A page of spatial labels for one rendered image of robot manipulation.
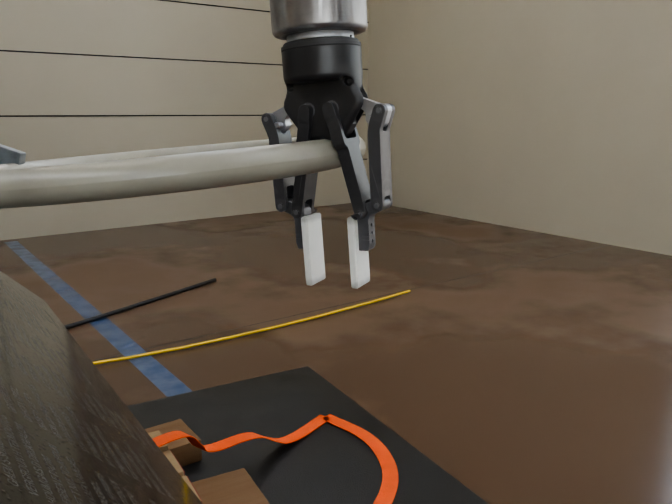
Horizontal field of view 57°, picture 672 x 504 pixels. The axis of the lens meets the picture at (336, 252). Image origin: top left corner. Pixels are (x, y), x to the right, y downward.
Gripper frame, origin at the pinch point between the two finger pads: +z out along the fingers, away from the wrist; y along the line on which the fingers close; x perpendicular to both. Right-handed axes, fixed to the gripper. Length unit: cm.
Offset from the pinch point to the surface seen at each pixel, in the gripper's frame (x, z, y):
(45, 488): 31.3, 8.7, 5.2
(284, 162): 8.2, -9.6, -0.1
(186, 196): -407, 46, 378
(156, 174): 17.4, -9.7, 5.8
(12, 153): 1.0, -11.7, 45.7
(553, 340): -231, 92, 14
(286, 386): -129, 83, 95
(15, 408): 25.4, 7.7, 16.1
